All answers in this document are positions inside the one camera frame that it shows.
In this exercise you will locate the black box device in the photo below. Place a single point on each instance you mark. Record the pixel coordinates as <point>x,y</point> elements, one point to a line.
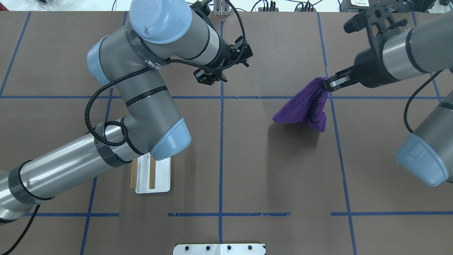
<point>356,5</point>

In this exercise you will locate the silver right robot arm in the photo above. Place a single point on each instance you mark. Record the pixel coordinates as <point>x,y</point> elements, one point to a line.
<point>398,52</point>

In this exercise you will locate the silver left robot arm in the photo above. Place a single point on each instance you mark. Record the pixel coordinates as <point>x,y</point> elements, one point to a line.
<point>133,112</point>

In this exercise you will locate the purple towel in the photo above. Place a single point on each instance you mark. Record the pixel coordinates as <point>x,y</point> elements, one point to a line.
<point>306,107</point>

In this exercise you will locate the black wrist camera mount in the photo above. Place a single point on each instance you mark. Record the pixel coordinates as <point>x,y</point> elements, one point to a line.
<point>378,21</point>

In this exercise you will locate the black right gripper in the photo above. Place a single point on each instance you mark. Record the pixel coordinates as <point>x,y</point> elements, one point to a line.
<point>368,70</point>

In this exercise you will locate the aluminium frame post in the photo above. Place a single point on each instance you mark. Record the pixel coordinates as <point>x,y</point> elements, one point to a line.
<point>221,8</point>

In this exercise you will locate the white pedestal column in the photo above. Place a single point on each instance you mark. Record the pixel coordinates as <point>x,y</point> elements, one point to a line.
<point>220,249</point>

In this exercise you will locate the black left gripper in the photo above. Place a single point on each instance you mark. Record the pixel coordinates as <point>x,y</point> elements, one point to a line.
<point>224,57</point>

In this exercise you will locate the white wooden towel rack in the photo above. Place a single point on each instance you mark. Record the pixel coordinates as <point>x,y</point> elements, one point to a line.
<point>150,176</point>

